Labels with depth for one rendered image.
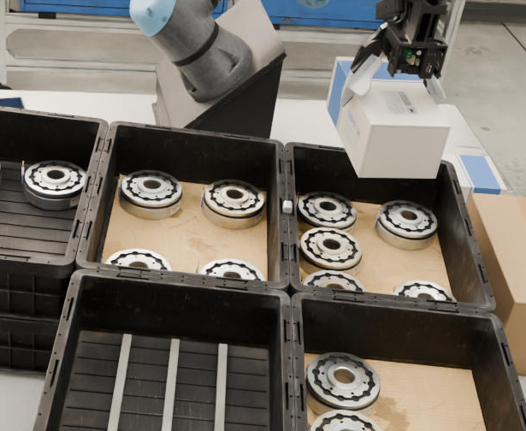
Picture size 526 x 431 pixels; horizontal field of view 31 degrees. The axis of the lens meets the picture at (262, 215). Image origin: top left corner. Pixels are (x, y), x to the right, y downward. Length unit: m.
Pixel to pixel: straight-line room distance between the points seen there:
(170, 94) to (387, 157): 0.72
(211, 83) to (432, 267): 0.56
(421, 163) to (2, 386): 0.70
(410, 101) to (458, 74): 2.82
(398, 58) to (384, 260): 0.39
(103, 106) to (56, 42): 1.84
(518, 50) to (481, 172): 2.67
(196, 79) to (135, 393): 0.75
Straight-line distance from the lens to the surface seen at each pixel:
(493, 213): 1.74
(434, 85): 1.43
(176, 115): 1.92
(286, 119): 2.19
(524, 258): 1.65
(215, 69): 1.84
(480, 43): 4.59
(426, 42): 1.33
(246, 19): 2.00
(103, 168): 1.53
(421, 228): 1.64
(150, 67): 3.54
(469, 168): 1.98
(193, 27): 1.81
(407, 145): 1.38
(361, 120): 1.38
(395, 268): 1.59
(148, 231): 1.56
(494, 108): 4.04
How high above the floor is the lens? 1.78
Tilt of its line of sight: 35 degrees down
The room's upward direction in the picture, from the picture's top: 10 degrees clockwise
